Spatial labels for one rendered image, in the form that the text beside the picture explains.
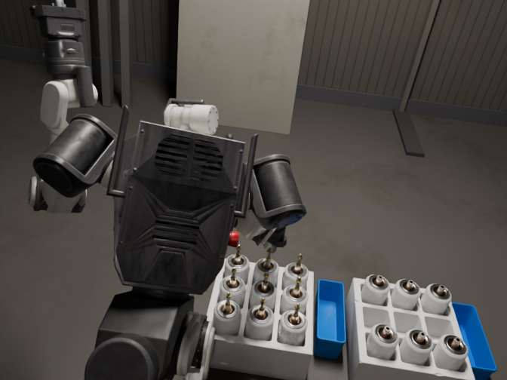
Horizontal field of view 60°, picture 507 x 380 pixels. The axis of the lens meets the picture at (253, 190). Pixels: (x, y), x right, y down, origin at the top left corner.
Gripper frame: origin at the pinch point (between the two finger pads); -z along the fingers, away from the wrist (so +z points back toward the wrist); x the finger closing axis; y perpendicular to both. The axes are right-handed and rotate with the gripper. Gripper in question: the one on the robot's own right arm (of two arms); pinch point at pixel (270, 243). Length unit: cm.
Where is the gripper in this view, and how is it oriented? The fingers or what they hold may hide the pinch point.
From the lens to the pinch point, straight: 165.5
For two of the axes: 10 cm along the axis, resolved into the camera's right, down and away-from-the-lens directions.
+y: 6.4, -4.1, 6.5
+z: 0.9, -8.0, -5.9
